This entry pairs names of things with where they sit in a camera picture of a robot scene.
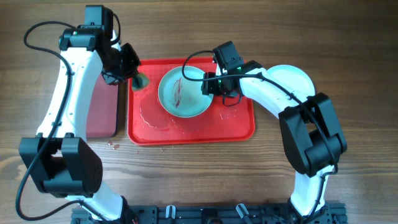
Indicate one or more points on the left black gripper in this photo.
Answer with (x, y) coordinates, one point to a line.
(134, 62)

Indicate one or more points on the light blue plate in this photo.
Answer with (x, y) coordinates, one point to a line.
(293, 77)
(181, 97)

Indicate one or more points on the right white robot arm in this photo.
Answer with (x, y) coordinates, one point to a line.
(312, 136)

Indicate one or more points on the black tray with pink water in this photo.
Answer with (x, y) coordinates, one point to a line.
(103, 113)

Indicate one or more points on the green yellow sponge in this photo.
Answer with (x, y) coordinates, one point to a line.
(139, 82)

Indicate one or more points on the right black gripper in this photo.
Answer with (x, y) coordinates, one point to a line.
(210, 88)

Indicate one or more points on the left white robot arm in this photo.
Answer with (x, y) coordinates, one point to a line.
(58, 158)

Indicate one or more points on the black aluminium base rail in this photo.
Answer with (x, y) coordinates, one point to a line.
(268, 213)

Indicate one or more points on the red serving tray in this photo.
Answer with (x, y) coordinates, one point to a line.
(149, 124)

